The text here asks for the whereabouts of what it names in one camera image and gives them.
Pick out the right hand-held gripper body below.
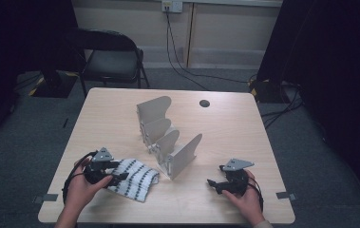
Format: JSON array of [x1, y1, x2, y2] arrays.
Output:
[[218, 158, 256, 197]]

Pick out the person's left hand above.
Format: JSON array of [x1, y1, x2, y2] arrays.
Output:
[[64, 157, 114, 213]]

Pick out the black power cable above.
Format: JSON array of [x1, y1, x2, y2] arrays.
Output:
[[165, 8, 252, 91]]

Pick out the black floor cables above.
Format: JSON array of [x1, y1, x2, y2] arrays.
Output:
[[259, 81, 305, 129]]

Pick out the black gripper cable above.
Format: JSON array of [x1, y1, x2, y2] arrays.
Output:
[[247, 176, 265, 213], [62, 151, 99, 204]]

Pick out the white expandable divider rack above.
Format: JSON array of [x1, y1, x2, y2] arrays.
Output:
[[136, 95, 203, 181]]

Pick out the black stand base with striped tape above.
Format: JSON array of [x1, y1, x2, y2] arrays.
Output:
[[28, 69, 79, 99]]

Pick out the white cloth with black pattern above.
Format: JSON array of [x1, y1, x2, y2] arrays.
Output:
[[105, 158, 161, 203]]

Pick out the white wall socket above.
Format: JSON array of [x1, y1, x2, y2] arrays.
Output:
[[161, 0, 183, 14]]

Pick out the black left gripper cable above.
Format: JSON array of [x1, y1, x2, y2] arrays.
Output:
[[62, 151, 99, 204]]

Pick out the dark curtain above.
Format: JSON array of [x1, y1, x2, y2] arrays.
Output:
[[256, 0, 360, 203]]

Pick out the black folding chair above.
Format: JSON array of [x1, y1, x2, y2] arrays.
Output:
[[68, 28, 151, 98]]

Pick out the grey tape strip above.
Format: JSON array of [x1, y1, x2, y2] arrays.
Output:
[[275, 191, 297, 201], [31, 193, 59, 204]]

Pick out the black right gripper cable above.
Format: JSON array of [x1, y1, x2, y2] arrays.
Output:
[[247, 176, 265, 213]]

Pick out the person's right hand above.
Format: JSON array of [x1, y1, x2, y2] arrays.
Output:
[[221, 169, 266, 227]]

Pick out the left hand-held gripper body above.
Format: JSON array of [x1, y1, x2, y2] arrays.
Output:
[[83, 146, 122, 186]]

